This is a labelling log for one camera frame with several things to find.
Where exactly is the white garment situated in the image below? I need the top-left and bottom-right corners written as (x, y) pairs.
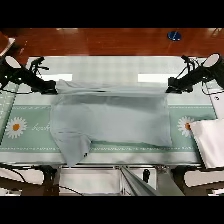
top-left (189, 117), bottom-right (224, 170)

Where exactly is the black cable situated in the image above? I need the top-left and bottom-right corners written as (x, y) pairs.
top-left (200, 82), bottom-right (224, 98)

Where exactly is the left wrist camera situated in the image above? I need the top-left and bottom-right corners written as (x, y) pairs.
top-left (29, 56), bottom-right (51, 76)

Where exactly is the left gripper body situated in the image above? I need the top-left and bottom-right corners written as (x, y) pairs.
top-left (31, 79), bottom-right (58, 95)

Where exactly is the silver frame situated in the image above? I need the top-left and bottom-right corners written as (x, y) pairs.
top-left (0, 161), bottom-right (224, 197)

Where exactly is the pale grey T-shirt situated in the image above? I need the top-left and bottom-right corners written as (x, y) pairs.
top-left (49, 78), bottom-right (174, 168)

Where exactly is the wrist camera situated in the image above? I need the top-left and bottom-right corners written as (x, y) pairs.
top-left (29, 56), bottom-right (51, 76)
top-left (180, 54), bottom-right (201, 73)

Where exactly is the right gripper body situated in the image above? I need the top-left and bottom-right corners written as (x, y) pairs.
top-left (165, 76), bottom-right (194, 95)

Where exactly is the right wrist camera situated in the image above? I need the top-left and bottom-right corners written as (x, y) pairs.
top-left (180, 54), bottom-right (201, 73)

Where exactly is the blue round object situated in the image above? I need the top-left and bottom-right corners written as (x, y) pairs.
top-left (167, 30), bottom-right (183, 42)

